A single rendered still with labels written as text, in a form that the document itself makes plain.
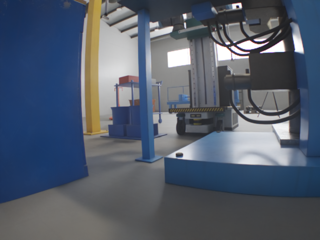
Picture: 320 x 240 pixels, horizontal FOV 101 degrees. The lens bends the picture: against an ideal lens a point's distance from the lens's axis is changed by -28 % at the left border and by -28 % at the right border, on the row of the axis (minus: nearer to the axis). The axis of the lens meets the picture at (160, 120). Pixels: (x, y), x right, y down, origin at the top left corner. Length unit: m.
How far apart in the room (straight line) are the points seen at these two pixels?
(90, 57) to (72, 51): 1.92
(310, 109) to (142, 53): 0.97
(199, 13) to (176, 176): 0.98
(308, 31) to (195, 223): 0.82
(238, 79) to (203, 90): 1.17
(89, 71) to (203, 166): 2.38
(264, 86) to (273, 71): 0.09
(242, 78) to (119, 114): 1.54
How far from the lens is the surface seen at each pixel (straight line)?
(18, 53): 0.82
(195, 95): 2.28
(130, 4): 1.26
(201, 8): 1.25
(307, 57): 0.81
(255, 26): 1.43
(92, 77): 2.80
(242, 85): 1.17
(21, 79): 0.80
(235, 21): 1.32
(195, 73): 2.30
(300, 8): 0.89
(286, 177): 0.69
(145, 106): 1.11
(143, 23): 1.25
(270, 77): 1.00
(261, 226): 0.55
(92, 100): 2.74
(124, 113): 2.23
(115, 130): 2.27
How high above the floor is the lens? 0.33
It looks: 4 degrees down
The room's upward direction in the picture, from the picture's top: 2 degrees counter-clockwise
